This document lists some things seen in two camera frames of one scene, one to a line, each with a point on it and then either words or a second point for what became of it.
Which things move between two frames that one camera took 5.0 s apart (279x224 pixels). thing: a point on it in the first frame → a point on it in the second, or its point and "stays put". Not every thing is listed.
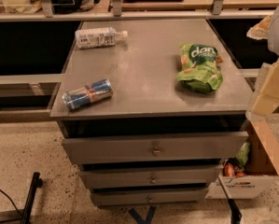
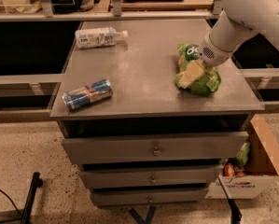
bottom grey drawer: x=148 y=197 stays put
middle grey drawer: x=149 y=176 stays put
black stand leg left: x=36 y=183 stays put
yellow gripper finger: x=274 y=89 → x=211 y=51
